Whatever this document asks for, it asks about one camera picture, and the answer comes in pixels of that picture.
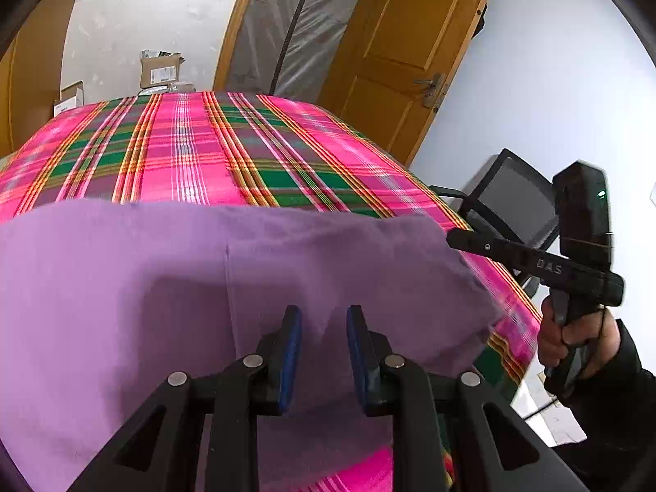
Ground metal door handle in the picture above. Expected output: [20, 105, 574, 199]
[412, 73, 446, 109]

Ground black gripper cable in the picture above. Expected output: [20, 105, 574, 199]
[523, 397, 565, 421]

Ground wooden door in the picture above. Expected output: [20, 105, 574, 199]
[315, 0, 503, 167]

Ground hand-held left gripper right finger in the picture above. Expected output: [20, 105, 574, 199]
[346, 305, 590, 492]

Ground white open box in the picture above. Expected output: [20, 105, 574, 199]
[52, 81, 85, 118]

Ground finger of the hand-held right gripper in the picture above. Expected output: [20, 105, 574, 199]
[446, 228, 524, 268]

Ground pink plaid blanket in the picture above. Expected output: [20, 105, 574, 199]
[0, 91, 544, 492]

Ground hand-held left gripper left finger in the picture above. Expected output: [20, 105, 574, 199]
[66, 305, 303, 492]

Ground person's right forearm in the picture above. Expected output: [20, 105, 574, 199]
[564, 318, 656, 446]

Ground wooden wardrobe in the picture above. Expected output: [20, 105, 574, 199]
[0, 0, 90, 159]

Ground person's right hand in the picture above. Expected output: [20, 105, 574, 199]
[537, 298, 623, 383]

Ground person's black jacket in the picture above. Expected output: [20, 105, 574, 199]
[551, 438, 651, 492]

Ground purple fleece pants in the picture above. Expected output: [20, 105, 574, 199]
[0, 200, 506, 492]

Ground open cardboard box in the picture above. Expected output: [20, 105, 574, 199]
[138, 50, 186, 94]

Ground grey plastic curtain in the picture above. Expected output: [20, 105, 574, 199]
[225, 0, 380, 100]

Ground black chair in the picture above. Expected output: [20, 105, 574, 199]
[428, 148, 562, 298]

